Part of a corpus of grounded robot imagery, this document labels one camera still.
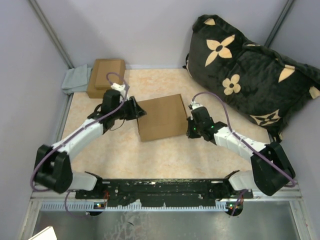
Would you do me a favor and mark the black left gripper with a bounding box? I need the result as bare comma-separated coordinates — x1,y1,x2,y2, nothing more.
112,96,147,121

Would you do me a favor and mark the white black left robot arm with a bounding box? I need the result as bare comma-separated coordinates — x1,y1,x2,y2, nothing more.
30,89,147,199

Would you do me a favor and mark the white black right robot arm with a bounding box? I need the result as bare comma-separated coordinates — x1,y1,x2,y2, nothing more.
186,103,296,198

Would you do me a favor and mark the small folded brown cardboard box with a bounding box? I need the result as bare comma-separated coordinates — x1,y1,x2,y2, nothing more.
95,59,122,90

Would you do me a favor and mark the large folded brown cardboard box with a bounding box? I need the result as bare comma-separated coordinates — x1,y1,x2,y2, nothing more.
86,58,126,99

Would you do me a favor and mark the light blue folded cloth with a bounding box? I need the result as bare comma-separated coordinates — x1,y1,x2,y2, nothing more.
61,64,92,95

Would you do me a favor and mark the black plush flower-pattern pillow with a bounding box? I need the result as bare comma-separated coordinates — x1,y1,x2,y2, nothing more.
185,14,320,142

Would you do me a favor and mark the white board corner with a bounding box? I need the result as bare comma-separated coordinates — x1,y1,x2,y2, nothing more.
28,226,57,240

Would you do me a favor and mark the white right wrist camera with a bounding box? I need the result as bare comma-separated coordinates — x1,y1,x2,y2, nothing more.
188,100,203,111

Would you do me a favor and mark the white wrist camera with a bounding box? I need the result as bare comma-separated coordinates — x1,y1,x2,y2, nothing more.
111,83,130,101
188,100,203,111

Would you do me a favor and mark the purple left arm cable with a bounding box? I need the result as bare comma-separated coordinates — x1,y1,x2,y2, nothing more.
29,72,131,220

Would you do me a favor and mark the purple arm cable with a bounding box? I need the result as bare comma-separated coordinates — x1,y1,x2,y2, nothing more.
190,91,298,217
29,72,131,220

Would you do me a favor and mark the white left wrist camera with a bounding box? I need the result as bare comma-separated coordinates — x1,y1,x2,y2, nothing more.
111,83,130,101

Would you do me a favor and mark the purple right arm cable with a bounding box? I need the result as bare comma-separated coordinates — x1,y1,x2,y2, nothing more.
190,91,298,217

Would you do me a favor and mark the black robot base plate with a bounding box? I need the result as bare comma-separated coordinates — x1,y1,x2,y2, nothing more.
75,177,242,207

